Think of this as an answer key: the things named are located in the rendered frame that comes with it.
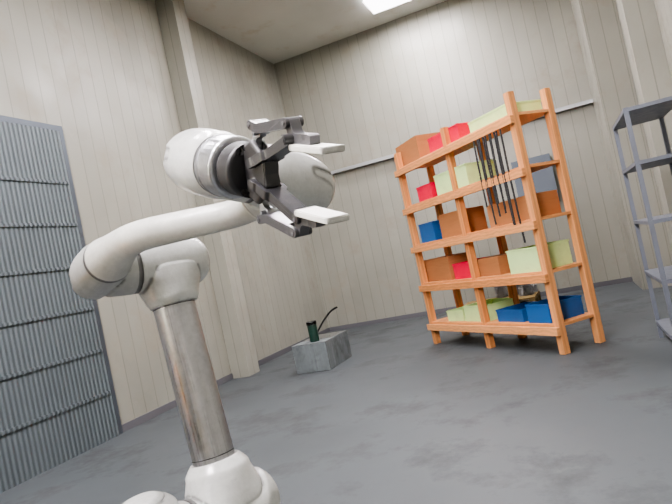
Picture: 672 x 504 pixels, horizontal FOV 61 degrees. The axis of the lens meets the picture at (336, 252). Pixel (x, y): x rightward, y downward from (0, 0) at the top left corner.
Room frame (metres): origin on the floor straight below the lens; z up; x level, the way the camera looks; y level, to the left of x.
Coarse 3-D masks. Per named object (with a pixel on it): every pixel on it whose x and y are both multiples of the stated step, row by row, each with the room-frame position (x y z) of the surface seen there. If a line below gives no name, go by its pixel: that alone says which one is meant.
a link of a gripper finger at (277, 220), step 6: (258, 216) 0.76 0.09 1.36; (264, 216) 0.74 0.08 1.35; (270, 216) 0.74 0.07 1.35; (276, 216) 0.74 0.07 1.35; (282, 216) 0.74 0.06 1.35; (258, 222) 0.76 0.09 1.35; (264, 222) 0.75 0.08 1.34; (270, 222) 0.74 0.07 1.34; (276, 222) 0.72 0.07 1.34; (282, 222) 0.71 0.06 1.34; (288, 222) 0.71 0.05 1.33; (276, 228) 0.73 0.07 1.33; (282, 228) 0.71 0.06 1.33; (288, 228) 0.70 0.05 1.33; (294, 228) 0.69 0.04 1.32; (288, 234) 0.70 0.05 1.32; (294, 234) 0.69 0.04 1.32
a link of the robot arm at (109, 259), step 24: (288, 168) 0.92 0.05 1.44; (312, 168) 0.96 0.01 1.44; (312, 192) 0.96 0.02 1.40; (168, 216) 1.09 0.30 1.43; (192, 216) 1.08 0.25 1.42; (216, 216) 1.07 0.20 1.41; (240, 216) 1.05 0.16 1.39; (96, 240) 1.20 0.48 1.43; (120, 240) 1.12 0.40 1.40; (144, 240) 1.10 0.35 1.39; (168, 240) 1.10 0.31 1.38; (96, 264) 1.18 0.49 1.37; (120, 264) 1.17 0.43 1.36
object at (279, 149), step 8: (288, 136) 0.65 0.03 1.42; (272, 144) 0.69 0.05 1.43; (280, 144) 0.67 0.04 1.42; (288, 144) 0.66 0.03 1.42; (264, 152) 0.71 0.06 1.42; (272, 152) 0.69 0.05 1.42; (280, 152) 0.69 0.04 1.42; (288, 152) 0.70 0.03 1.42; (248, 160) 0.73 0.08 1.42; (256, 160) 0.72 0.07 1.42; (264, 160) 0.71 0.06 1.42; (280, 160) 0.74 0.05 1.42; (248, 168) 0.73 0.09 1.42
